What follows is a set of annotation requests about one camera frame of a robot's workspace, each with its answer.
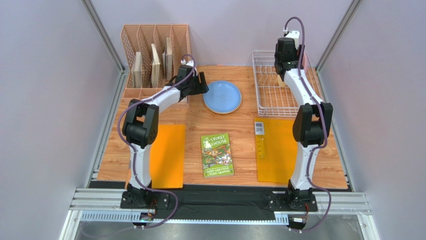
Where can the right aluminium frame post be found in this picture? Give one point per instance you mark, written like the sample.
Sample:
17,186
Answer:
339,31

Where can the pink desk file organizer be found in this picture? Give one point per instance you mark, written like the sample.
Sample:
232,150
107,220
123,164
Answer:
139,37

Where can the left orange folder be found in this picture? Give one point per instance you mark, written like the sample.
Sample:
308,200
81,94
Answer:
163,168

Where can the blue plate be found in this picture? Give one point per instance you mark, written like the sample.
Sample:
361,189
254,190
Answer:
222,93

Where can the left beige book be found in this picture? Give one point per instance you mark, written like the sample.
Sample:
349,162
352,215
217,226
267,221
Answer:
137,70

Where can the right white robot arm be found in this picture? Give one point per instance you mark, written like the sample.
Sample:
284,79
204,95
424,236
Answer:
311,127

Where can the white wire dish rack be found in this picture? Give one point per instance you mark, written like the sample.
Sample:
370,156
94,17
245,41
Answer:
276,96

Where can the tan yellow plate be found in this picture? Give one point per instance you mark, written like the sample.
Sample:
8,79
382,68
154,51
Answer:
281,83

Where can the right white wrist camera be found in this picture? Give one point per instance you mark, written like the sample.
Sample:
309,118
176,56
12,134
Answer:
292,34

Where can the black base mat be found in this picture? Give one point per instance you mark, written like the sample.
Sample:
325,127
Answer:
219,202

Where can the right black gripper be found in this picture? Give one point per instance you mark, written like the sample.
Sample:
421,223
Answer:
283,66

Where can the orange folder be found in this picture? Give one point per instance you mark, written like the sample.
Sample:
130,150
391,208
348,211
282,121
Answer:
275,150
163,168

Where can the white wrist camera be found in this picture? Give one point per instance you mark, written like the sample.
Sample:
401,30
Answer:
189,64
292,34

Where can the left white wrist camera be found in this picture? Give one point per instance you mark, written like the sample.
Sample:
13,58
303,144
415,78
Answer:
189,64

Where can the aluminium front rail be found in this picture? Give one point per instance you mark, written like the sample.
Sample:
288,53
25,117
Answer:
103,204

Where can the right orange folder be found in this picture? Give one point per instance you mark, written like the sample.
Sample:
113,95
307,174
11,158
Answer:
275,150

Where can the left aluminium frame post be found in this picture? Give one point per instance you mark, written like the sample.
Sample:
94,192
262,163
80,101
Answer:
96,20

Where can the middle beige book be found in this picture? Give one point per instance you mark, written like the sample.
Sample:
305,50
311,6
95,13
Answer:
155,67

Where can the aluminium frame post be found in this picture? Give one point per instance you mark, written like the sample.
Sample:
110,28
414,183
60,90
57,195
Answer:
96,20
339,31

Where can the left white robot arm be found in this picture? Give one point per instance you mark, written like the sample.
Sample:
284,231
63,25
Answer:
141,127

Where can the green children's book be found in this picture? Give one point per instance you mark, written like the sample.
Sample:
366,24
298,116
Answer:
216,155

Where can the cream yellow plate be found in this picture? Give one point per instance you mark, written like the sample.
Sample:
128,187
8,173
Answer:
223,109

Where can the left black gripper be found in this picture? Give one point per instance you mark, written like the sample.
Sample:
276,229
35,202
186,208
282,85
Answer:
202,87

